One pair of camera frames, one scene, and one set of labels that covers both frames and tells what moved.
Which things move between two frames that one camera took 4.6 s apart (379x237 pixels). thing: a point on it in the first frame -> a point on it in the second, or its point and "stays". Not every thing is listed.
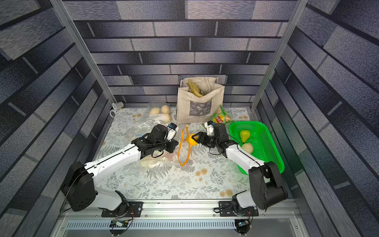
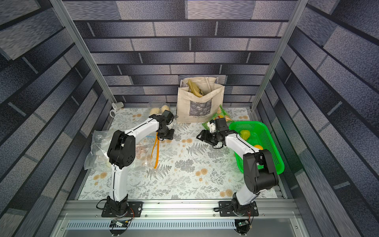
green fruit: (245, 135) stays
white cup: (117, 105) stays
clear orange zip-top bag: (180, 155) -> (97, 158)
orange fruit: (191, 141) -> (259, 147)
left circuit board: (114, 223) stays
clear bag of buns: (160, 112) stays
